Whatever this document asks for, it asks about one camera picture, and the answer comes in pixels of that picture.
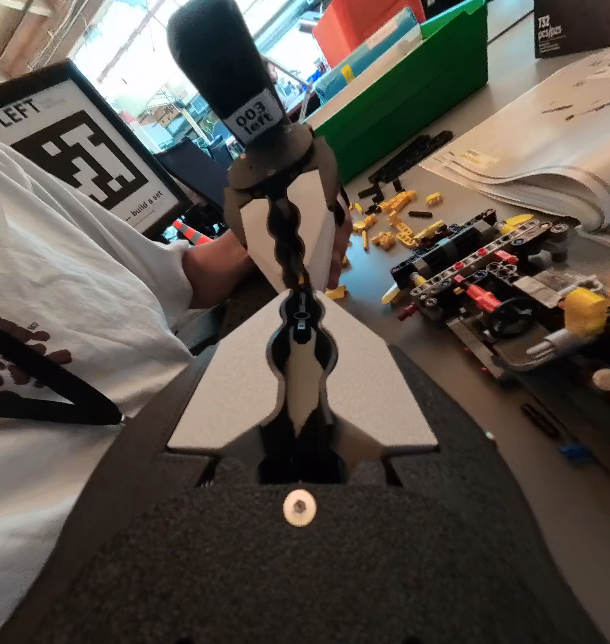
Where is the orange striped object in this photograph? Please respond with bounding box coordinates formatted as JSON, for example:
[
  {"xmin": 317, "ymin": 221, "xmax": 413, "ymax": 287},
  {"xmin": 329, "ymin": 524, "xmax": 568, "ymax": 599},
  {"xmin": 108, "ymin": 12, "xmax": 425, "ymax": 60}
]
[{"xmin": 171, "ymin": 219, "xmax": 215, "ymax": 247}]

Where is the black oval lego piece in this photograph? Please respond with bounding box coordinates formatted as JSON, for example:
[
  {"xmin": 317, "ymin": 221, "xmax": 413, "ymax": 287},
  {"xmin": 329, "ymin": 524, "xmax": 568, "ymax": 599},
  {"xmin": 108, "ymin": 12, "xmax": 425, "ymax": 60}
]
[{"xmin": 520, "ymin": 402, "xmax": 559, "ymax": 437}]

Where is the person's left hand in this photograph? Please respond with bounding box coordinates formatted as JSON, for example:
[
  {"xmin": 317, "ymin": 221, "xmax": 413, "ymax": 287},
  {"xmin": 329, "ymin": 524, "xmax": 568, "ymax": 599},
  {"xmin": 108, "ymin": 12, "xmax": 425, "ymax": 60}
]
[{"xmin": 329, "ymin": 199, "xmax": 355, "ymax": 291}]

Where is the green plastic bin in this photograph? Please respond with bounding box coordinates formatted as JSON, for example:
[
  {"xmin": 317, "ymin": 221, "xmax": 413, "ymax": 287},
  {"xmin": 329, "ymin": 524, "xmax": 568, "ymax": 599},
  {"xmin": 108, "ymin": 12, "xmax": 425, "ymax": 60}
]
[{"xmin": 312, "ymin": 0, "xmax": 489, "ymax": 184}]

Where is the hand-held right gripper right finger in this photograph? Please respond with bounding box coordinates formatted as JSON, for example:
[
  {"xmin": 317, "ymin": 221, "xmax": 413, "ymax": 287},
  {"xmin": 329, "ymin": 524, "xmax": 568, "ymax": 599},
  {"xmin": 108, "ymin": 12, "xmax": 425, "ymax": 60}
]
[{"xmin": 311, "ymin": 291, "xmax": 440, "ymax": 458}]

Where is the red plastic box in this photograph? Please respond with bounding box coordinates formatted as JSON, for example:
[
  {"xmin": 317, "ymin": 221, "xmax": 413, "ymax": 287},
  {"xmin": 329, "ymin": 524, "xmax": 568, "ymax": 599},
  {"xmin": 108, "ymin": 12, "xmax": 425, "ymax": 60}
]
[{"xmin": 312, "ymin": 0, "xmax": 426, "ymax": 56}]

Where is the black chest strap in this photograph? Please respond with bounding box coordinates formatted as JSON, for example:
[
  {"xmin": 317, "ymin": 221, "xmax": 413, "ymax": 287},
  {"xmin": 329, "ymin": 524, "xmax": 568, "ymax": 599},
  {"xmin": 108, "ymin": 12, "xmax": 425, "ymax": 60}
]
[{"xmin": 0, "ymin": 317, "xmax": 123, "ymax": 427}]

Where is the person's left forearm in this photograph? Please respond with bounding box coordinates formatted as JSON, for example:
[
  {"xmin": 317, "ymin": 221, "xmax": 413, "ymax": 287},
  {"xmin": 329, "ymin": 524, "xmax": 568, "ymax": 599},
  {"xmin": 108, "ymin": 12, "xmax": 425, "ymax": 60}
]
[{"xmin": 181, "ymin": 229, "xmax": 278, "ymax": 310}]

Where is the pile of yellow lego pieces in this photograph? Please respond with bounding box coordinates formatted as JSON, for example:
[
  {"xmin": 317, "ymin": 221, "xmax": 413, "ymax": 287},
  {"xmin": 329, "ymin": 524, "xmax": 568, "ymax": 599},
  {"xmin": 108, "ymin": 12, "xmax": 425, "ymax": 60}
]
[{"xmin": 347, "ymin": 189, "xmax": 444, "ymax": 252}]

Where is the lego set box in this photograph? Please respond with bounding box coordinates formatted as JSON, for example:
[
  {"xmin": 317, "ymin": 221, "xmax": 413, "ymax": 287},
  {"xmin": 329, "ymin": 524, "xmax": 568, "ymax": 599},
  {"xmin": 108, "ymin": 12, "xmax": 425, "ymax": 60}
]
[{"xmin": 534, "ymin": 0, "xmax": 610, "ymax": 58}]

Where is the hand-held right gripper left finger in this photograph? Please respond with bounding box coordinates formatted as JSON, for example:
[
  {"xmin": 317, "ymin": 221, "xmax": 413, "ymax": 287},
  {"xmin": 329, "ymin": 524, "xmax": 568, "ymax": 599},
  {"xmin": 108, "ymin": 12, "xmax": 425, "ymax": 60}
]
[{"xmin": 166, "ymin": 289, "xmax": 298, "ymax": 458}]

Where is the lego instruction booklet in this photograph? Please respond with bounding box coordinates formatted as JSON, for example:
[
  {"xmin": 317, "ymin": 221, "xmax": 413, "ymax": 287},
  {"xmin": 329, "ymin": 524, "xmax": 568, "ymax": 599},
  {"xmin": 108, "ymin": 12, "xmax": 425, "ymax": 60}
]
[{"xmin": 420, "ymin": 43, "xmax": 610, "ymax": 252}]

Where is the stack of black lego beams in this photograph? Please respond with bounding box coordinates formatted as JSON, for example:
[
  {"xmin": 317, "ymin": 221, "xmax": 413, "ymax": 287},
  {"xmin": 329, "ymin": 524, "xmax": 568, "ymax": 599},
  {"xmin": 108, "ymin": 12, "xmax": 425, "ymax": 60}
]
[{"xmin": 368, "ymin": 130, "xmax": 454, "ymax": 184}]

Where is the person's torso white t-shirt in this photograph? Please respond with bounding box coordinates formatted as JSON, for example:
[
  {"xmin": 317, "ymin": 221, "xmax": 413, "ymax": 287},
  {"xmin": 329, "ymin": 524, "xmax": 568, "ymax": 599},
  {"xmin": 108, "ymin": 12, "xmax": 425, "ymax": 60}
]
[{"xmin": 0, "ymin": 132, "xmax": 195, "ymax": 644}]

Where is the lego car chassis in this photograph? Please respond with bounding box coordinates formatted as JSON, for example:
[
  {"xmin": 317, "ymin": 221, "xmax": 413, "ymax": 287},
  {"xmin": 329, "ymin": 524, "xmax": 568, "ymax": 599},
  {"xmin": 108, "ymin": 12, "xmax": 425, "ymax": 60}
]
[{"xmin": 382, "ymin": 210, "xmax": 610, "ymax": 408}]

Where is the teal plastic package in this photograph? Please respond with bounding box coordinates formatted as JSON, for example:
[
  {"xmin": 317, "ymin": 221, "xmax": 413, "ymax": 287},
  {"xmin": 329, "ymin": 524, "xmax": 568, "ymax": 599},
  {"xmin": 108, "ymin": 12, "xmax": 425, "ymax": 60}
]
[{"xmin": 315, "ymin": 7, "xmax": 421, "ymax": 104}]

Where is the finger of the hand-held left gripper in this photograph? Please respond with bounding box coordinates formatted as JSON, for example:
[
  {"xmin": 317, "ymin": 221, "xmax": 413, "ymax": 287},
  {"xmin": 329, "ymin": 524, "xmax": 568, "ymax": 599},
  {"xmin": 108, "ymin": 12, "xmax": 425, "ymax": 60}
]
[
  {"xmin": 222, "ymin": 187, "xmax": 291, "ymax": 295},
  {"xmin": 287, "ymin": 142, "xmax": 348, "ymax": 291}
]

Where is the black framed tag sign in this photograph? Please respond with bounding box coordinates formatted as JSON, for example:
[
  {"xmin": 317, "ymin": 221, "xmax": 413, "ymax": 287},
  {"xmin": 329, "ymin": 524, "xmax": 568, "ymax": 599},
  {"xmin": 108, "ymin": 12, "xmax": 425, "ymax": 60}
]
[{"xmin": 0, "ymin": 59, "xmax": 194, "ymax": 237}]

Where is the black lego connector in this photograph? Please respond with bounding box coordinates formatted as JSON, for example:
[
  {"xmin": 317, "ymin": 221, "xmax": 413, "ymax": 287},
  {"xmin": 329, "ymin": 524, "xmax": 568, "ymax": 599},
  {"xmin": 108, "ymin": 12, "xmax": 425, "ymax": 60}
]
[{"xmin": 291, "ymin": 289, "xmax": 313, "ymax": 345}]

